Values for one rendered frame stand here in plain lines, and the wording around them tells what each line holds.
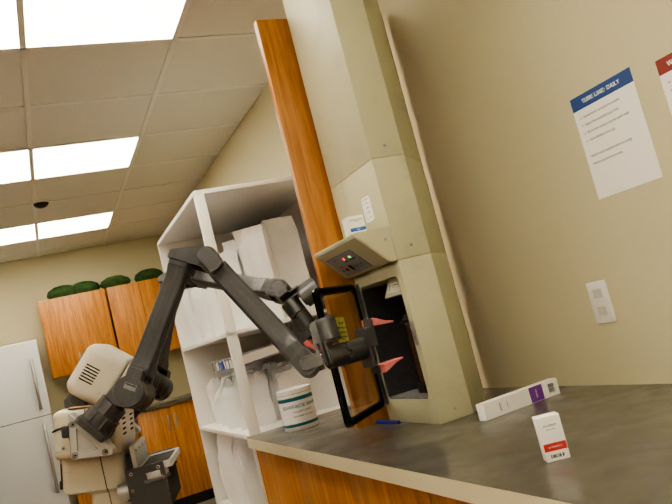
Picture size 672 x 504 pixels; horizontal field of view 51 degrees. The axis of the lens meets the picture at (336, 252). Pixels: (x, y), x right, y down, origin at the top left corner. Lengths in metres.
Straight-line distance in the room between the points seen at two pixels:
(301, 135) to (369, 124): 0.39
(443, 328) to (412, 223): 0.31
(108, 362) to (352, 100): 1.00
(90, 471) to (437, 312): 1.03
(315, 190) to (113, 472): 1.06
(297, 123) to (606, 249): 1.07
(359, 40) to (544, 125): 0.59
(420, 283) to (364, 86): 0.60
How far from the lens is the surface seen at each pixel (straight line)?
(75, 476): 2.05
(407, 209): 2.03
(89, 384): 2.00
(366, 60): 2.14
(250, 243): 3.20
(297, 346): 1.75
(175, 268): 1.86
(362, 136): 2.06
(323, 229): 2.31
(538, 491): 1.22
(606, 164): 1.92
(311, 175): 2.35
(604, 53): 1.91
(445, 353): 2.02
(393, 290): 2.09
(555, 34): 2.03
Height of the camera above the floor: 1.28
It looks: 6 degrees up
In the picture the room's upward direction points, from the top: 14 degrees counter-clockwise
